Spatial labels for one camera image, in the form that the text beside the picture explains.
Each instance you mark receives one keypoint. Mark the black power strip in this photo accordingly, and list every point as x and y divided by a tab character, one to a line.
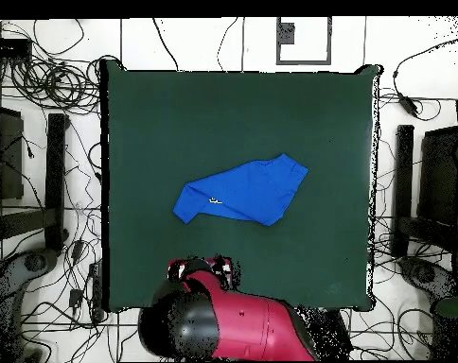
96	291

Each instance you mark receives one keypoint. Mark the black power adapter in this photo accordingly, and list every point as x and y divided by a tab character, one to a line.
407	104

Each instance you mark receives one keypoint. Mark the black equipment box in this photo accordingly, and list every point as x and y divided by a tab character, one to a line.
439	177
7	159

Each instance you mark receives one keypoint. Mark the blue shirt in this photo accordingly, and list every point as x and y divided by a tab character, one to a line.
248	189

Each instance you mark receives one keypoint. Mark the flat black box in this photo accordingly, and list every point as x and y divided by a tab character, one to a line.
7	47

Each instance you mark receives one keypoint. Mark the grey square floor frame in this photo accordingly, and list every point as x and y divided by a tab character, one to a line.
304	61

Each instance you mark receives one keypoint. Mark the dark green table cloth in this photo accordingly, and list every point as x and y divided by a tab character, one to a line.
214	113

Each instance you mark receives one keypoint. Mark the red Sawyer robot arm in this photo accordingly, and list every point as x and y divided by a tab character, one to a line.
244	325

